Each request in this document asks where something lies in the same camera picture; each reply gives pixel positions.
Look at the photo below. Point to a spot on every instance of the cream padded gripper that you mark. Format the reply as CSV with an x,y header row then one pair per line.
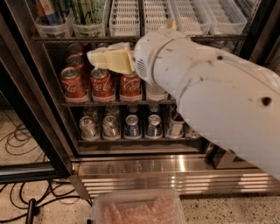
x,y
146,55

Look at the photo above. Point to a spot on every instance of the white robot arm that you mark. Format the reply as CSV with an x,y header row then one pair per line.
x,y
230,101

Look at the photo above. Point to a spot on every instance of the front right cola can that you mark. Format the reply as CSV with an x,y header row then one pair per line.
x,y
130,85

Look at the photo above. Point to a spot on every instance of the cola can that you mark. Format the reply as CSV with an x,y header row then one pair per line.
x,y
76,48
101,82
77,61
130,85
72,82

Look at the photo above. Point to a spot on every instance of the front middle cola can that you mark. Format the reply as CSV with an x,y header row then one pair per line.
x,y
101,82

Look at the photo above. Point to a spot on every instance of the middle left cola can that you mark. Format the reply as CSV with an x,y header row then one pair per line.
x,y
77,61

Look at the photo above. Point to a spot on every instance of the back left cola can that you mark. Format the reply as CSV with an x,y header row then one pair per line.
x,y
76,48

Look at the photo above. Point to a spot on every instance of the clear tray under green can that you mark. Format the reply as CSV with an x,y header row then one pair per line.
x,y
93,30

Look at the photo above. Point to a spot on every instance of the front left cola can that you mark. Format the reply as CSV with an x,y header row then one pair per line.
x,y
72,82

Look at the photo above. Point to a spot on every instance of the clear tray under blue can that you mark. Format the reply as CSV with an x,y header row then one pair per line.
x,y
56,31

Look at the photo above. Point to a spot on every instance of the front left blue can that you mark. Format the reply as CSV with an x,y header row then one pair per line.
x,y
132,126

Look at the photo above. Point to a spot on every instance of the silver can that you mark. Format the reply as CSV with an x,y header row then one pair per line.
x,y
87,127
110,126

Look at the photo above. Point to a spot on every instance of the front left silver can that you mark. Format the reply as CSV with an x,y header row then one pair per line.
x,y
87,127

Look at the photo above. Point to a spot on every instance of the front right blue can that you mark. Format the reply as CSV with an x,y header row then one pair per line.
x,y
154,127

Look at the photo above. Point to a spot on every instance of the blue red can top shelf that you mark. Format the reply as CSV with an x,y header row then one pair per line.
x,y
51,12

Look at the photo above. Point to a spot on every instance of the open fridge door left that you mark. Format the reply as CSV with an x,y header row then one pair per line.
x,y
29,84

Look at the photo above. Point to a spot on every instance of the stainless fridge base grille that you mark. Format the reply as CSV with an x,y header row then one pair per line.
x,y
188,174

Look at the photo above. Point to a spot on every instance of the white slotted tray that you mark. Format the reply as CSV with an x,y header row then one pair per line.
x,y
191,17
226,18
156,13
124,18

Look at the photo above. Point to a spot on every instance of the front left water bottle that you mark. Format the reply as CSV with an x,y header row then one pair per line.
x,y
155,93

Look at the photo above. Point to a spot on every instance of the left tea bottle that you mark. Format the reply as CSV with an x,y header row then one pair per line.
x,y
175,125

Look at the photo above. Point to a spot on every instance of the tea bottle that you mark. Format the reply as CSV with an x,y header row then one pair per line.
x,y
175,125
191,133

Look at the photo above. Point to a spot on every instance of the right tea bottle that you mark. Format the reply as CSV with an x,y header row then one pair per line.
x,y
191,133

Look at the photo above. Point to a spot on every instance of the clear plastic bin pink contents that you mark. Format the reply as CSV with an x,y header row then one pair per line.
x,y
155,206

